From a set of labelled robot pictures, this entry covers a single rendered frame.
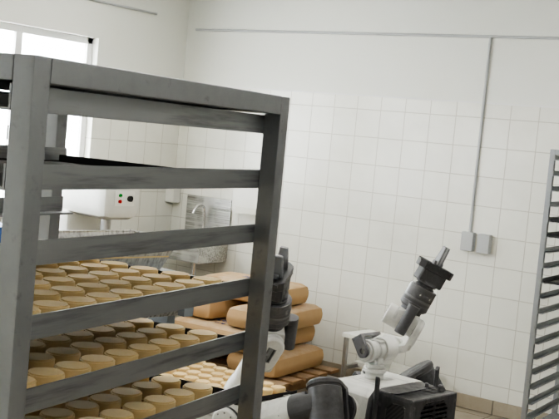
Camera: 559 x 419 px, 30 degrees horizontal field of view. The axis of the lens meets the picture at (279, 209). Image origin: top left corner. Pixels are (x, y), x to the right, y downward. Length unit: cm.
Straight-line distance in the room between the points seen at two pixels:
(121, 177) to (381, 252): 629
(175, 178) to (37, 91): 36
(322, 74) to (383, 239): 134
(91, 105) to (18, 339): 31
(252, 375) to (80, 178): 57
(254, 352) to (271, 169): 30
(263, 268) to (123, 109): 46
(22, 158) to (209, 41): 745
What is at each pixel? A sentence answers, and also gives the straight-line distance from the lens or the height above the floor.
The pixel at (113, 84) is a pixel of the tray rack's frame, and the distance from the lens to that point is 130.
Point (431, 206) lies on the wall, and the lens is 742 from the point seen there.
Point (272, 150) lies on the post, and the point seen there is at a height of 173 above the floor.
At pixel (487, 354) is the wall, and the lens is 731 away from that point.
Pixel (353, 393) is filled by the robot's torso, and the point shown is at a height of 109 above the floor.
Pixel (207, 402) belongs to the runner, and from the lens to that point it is 168.
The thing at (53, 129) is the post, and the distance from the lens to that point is 195.
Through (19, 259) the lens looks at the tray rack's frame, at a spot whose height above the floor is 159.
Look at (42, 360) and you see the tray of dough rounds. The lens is 147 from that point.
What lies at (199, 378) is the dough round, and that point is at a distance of 358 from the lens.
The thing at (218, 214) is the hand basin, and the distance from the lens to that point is 842.
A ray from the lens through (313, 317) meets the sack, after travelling 743.
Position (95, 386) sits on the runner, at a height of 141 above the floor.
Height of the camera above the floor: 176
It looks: 4 degrees down
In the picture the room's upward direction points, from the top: 5 degrees clockwise
